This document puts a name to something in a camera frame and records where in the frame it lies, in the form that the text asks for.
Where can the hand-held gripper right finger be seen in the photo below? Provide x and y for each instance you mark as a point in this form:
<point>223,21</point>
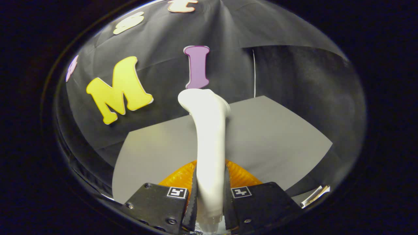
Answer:
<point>261,205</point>

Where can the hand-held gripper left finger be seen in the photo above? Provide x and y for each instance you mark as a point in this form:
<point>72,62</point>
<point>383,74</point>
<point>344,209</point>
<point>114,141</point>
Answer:
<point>153,205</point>

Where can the white garment steamer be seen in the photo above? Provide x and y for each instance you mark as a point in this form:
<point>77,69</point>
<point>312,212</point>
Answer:
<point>209,137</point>

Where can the white paper tag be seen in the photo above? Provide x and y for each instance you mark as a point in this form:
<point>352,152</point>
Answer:
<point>315,195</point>

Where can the grey cabinet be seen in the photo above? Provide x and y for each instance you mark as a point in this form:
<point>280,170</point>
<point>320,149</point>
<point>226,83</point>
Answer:
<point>277,140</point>

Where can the black backdrop cloth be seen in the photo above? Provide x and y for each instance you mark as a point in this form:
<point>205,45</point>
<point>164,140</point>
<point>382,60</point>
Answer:
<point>156,49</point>

